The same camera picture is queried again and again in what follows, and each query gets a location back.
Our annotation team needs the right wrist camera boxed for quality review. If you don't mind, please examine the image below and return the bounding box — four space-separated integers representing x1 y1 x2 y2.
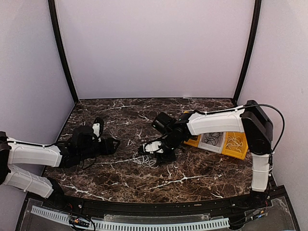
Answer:
138 141 164 154

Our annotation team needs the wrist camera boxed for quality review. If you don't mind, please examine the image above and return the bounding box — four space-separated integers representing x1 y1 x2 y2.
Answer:
92 117 104 142
138 141 164 154

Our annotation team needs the left black frame post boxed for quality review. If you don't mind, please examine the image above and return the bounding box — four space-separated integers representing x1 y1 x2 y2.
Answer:
48 0 79 104

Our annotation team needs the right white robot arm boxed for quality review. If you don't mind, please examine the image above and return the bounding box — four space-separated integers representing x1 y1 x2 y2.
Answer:
141 100 276 209

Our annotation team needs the left yellow plastic bin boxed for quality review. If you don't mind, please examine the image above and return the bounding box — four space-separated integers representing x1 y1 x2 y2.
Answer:
183 135 201 147

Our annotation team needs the white cable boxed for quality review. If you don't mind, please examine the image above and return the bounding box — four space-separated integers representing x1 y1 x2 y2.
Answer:
132 154 159 169
225 133 245 151

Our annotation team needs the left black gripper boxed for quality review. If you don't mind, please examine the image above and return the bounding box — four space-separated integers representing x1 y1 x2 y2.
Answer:
78 137 120 161

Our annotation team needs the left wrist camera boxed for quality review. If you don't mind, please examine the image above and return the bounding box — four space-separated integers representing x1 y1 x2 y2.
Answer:
92 117 104 142

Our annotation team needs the right black frame post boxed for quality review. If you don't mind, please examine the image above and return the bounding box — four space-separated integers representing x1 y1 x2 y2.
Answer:
232 0 262 105

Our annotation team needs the black front rail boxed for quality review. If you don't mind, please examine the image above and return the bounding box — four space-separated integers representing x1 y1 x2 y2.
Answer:
28 186 287 218

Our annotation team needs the white plastic bin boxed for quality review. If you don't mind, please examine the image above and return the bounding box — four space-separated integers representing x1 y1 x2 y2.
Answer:
198 132 226 154

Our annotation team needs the white slotted cable duct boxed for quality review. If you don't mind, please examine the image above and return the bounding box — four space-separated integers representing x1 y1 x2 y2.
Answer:
31 206 230 231

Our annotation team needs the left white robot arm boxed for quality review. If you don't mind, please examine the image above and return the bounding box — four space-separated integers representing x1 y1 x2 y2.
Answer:
0 122 120 210

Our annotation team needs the right yellow plastic bin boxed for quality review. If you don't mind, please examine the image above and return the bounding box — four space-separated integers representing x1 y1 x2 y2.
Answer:
222 132 248 160

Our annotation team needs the yellow plastic bin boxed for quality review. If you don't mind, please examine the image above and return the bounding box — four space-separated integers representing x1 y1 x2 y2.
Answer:
183 135 201 147
222 132 248 160

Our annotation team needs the black frame post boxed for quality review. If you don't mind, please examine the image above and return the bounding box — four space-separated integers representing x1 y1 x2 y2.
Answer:
48 0 79 104
232 0 262 105

